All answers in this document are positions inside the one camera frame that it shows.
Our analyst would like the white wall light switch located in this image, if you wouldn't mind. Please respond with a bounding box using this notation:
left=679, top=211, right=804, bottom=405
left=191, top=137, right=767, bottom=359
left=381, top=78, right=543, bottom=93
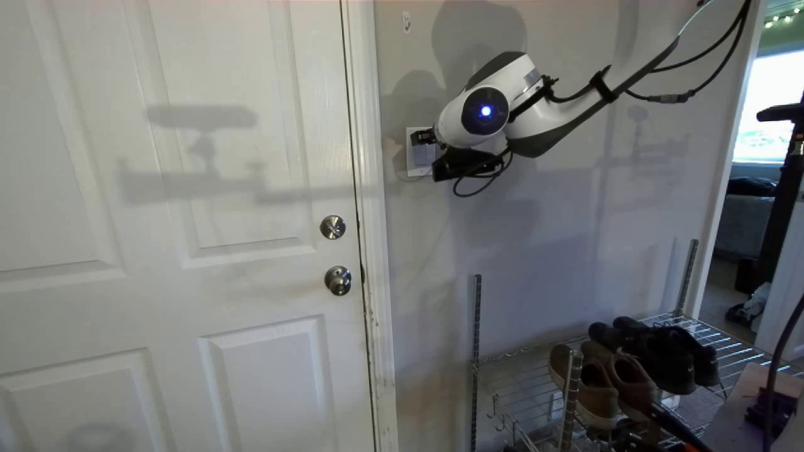
left=404, top=125, right=440, bottom=176

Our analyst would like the black shoe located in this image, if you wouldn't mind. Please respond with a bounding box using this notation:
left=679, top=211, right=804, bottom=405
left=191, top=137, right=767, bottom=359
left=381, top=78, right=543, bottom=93
left=610, top=314, right=723, bottom=389
left=588, top=316, right=695, bottom=394

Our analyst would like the white panel front door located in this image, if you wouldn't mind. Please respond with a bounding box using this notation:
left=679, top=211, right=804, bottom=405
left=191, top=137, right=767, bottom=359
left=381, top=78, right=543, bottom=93
left=0, top=0, right=373, bottom=452

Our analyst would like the silver door knob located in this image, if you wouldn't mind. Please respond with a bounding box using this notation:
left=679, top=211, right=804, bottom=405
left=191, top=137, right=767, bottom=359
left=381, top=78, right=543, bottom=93
left=324, top=267, right=352, bottom=298

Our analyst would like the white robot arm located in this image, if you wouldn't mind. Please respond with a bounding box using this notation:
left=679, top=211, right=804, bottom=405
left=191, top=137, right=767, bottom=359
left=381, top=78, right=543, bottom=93
left=430, top=0, right=753, bottom=158

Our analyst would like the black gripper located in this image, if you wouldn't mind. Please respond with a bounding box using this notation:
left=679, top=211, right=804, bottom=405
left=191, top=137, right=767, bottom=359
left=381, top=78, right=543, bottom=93
left=412, top=128, right=438, bottom=147

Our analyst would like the tan suede shoe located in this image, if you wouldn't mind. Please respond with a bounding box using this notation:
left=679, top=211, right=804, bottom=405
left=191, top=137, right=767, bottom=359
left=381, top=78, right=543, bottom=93
left=581, top=343, right=656, bottom=414
left=547, top=345, right=618, bottom=429

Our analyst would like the metal wire shoe rack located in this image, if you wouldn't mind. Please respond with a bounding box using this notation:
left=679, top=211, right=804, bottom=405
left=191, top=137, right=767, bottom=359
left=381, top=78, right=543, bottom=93
left=471, top=238, right=782, bottom=452

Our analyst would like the purple black block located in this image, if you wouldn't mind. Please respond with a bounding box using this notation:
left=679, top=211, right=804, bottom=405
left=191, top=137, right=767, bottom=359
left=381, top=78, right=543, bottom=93
left=743, top=387, right=798, bottom=437

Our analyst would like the silver deadbolt lock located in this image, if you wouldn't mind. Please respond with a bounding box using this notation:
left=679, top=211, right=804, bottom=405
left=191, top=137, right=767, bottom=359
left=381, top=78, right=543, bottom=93
left=319, top=215, right=347, bottom=242

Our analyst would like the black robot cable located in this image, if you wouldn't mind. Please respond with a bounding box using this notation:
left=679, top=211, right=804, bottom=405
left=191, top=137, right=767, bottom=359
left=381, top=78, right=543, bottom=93
left=534, top=0, right=755, bottom=109

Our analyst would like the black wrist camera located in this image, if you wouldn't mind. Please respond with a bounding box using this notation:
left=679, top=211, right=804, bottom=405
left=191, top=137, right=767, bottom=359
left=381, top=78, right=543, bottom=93
left=431, top=148, right=502, bottom=182

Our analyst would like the black camera tripod stand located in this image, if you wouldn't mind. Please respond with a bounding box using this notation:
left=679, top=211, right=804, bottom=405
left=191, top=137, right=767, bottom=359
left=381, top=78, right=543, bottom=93
left=755, top=99, right=804, bottom=281

